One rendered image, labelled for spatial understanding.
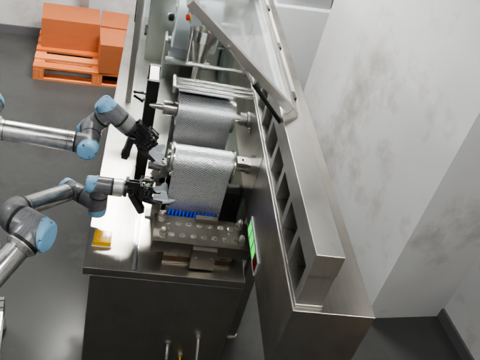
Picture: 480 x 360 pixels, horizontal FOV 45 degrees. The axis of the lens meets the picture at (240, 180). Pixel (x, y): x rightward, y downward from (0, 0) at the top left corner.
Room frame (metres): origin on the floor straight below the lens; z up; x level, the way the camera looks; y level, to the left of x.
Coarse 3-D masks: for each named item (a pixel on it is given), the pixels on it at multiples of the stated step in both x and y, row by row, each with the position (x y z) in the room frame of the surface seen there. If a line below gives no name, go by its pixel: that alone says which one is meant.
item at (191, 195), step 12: (180, 180) 1.85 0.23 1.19; (192, 180) 1.86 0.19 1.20; (168, 192) 1.84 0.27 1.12; (180, 192) 1.85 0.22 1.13; (192, 192) 1.87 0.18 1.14; (204, 192) 1.88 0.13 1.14; (216, 192) 1.89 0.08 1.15; (180, 204) 1.86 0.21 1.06; (192, 204) 1.87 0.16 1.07; (204, 204) 1.88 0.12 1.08; (216, 204) 1.89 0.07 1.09
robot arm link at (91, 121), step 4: (88, 116) 1.80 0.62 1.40; (92, 116) 1.79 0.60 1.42; (96, 116) 1.78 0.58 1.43; (84, 120) 1.79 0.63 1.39; (88, 120) 1.78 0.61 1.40; (92, 120) 1.78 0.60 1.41; (96, 120) 1.78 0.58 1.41; (80, 124) 1.78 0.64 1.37; (84, 124) 1.76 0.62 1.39; (88, 124) 1.75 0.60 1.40; (92, 124) 1.76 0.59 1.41; (96, 124) 1.77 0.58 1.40; (100, 124) 1.78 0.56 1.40; (76, 128) 1.78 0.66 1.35; (80, 128) 1.77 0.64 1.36; (84, 128) 1.73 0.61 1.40; (96, 128) 1.75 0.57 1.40; (100, 128) 1.77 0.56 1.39; (104, 128) 1.79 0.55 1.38; (100, 132) 1.75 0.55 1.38
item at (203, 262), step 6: (192, 252) 1.66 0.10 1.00; (198, 252) 1.67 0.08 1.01; (204, 252) 1.67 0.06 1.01; (210, 252) 1.68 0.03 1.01; (216, 252) 1.68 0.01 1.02; (192, 258) 1.66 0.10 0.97; (198, 258) 1.67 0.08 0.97; (204, 258) 1.67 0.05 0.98; (210, 258) 1.68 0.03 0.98; (192, 264) 1.66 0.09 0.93; (198, 264) 1.67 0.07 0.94; (204, 264) 1.67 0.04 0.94; (210, 264) 1.68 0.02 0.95; (210, 270) 1.68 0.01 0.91
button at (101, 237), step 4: (96, 232) 1.70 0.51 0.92; (100, 232) 1.70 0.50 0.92; (104, 232) 1.71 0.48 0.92; (108, 232) 1.72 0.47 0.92; (96, 236) 1.67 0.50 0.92; (100, 236) 1.68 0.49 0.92; (104, 236) 1.69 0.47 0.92; (108, 236) 1.69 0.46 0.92; (96, 240) 1.66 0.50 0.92; (100, 240) 1.66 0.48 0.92; (104, 240) 1.67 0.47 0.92; (108, 240) 1.67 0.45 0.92; (96, 244) 1.65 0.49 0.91; (100, 244) 1.65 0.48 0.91; (104, 244) 1.66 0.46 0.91; (108, 244) 1.66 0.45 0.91
